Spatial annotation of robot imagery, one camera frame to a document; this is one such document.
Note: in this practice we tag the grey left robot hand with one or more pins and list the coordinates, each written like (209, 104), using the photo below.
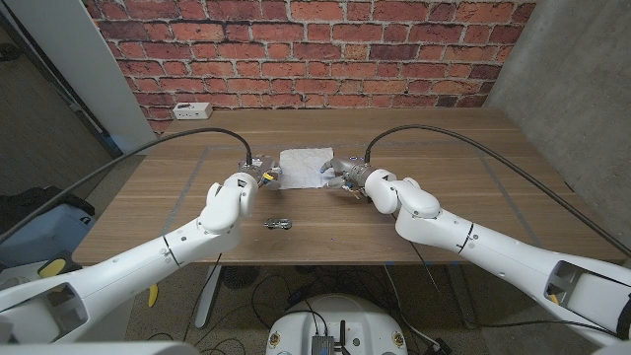
(263, 167)

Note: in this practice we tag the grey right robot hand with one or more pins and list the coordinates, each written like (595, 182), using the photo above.
(345, 170)

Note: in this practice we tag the white paper tissue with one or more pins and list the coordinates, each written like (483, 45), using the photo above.
(303, 167)

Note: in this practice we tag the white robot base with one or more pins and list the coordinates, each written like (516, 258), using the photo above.
(345, 315)

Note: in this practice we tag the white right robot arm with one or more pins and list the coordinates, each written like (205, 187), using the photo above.
(493, 251)

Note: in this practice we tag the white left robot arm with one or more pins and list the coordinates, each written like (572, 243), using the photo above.
(148, 261)

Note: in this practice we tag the small metal toy car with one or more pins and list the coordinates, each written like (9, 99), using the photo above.
(277, 224)

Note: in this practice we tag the grey tape outline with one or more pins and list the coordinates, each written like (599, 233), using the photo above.
(190, 180)

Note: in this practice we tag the white power strip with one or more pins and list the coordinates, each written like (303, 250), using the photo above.
(192, 111)

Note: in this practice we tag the black round floor fan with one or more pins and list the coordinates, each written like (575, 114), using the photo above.
(240, 276)

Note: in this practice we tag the red brick print backdrop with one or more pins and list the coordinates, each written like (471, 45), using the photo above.
(296, 49)

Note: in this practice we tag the white table leg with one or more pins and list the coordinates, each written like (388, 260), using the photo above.
(207, 301)

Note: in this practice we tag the yellow banana-shaped object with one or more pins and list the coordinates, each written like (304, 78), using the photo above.
(153, 295)

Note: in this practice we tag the grey table leg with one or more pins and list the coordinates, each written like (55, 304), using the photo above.
(463, 301)

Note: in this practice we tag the black power adapter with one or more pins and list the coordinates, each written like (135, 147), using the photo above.
(438, 346)

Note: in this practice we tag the white pillar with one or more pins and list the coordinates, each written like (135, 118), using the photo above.
(84, 59)

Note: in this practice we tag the blue plastic bin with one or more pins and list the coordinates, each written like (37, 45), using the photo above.
(44, 236)

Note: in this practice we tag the yellow and black tool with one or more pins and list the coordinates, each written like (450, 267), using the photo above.
(51, 267)

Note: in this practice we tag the black bag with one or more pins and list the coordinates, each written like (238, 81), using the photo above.
(29, 202)

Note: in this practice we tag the white robot torso edge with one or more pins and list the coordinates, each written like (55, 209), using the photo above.
(98, 349)

